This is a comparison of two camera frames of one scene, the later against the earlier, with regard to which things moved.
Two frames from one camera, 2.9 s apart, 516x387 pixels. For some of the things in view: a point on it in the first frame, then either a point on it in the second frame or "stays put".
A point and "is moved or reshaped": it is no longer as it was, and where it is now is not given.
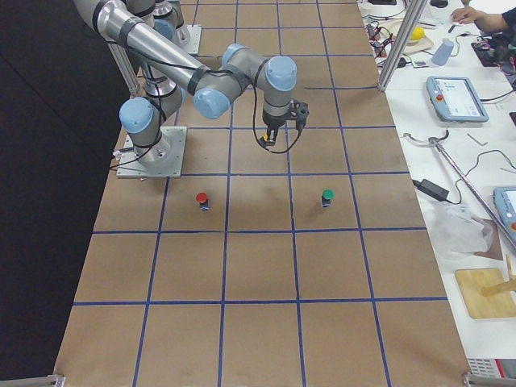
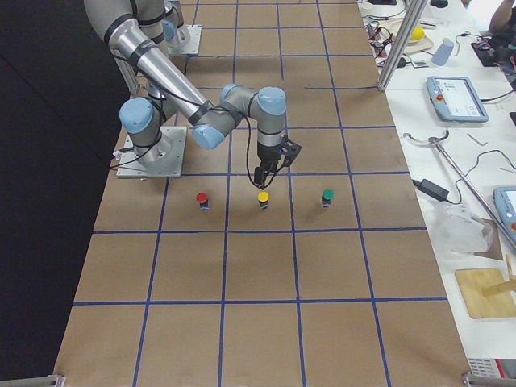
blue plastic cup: x=443 y=52 stays put
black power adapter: x=433 y=190 stays put
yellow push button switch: x=264 y=139 is moved or reshaped
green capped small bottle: x=328 y=194 stays put
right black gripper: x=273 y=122 → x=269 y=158
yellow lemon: x=417 y=34 stays put
